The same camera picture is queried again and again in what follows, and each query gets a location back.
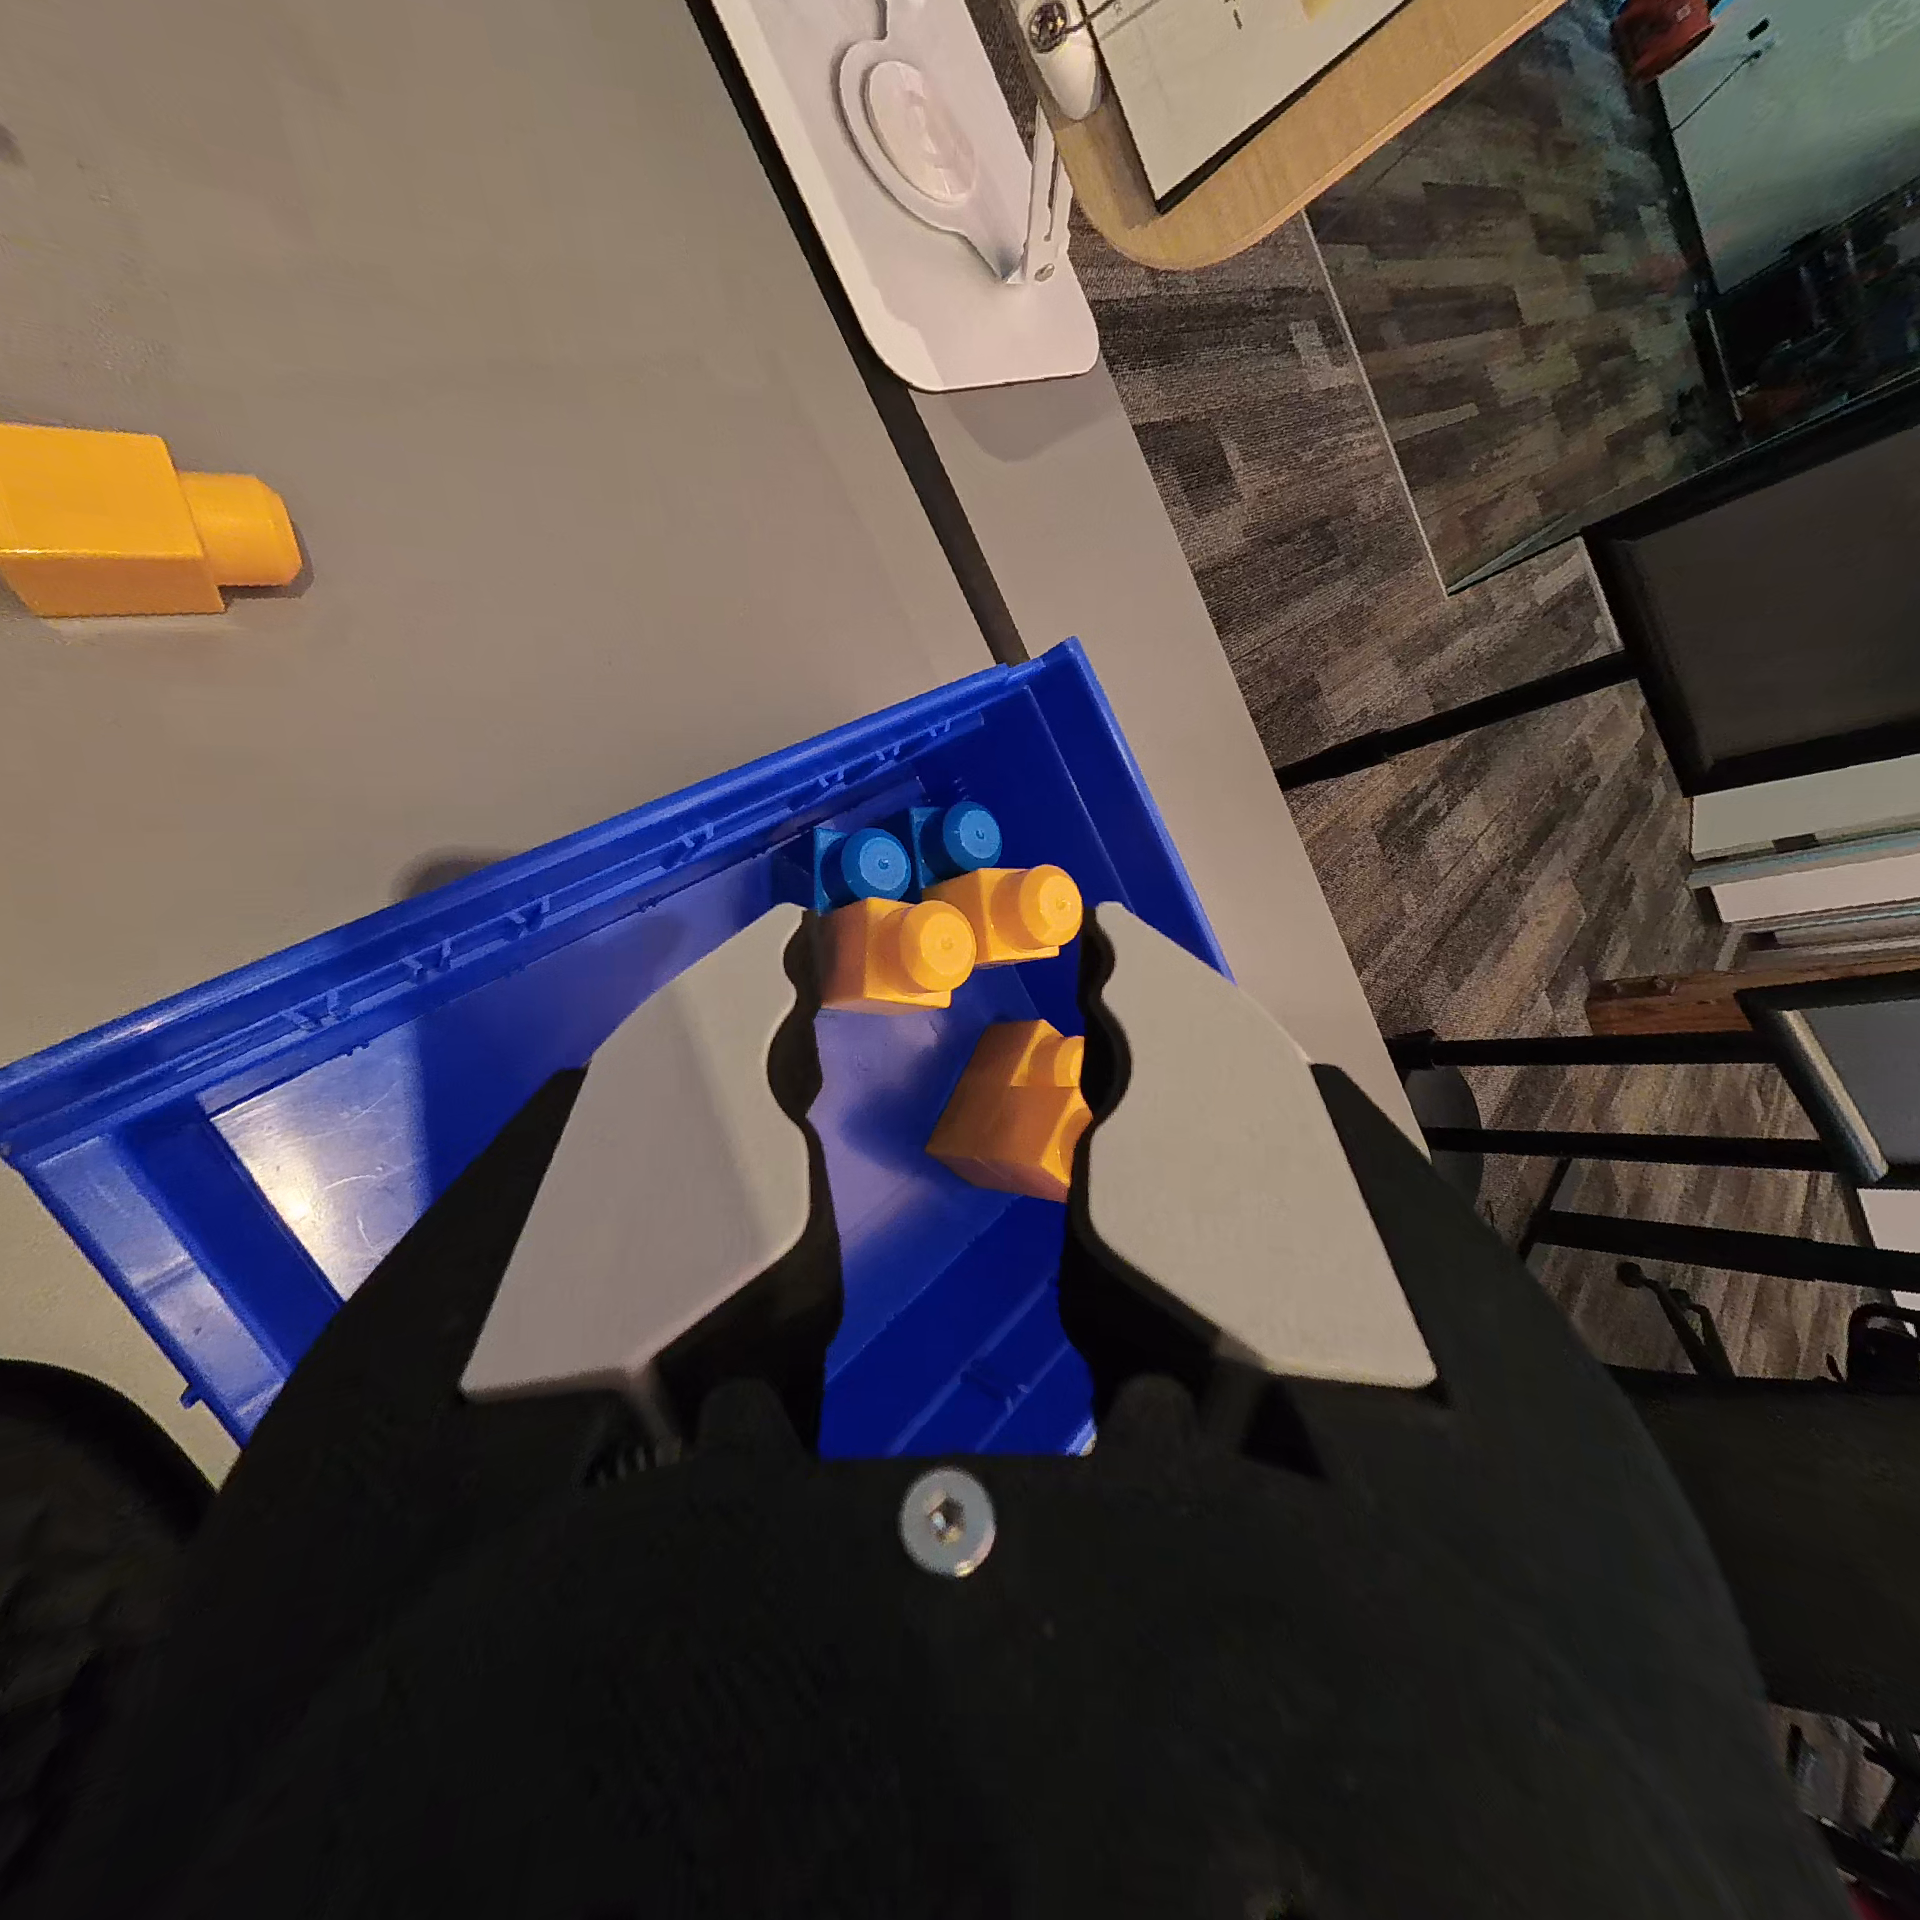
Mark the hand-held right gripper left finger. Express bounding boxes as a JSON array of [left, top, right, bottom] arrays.
[[458, 903, 842, 1450]]

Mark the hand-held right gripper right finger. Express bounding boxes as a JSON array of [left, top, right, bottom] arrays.
[[1065, 902, 1440, 1442]]

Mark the yellow two-stud building block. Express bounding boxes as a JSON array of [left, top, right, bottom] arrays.
[[925, 1072, 1095, 1204]]

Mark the blue plastic bin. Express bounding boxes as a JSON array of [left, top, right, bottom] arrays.
[[0, 638, 1234, 1462]]

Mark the black metal frame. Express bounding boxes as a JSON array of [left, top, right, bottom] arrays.
[[1387, 1027, 1920, 1297]]

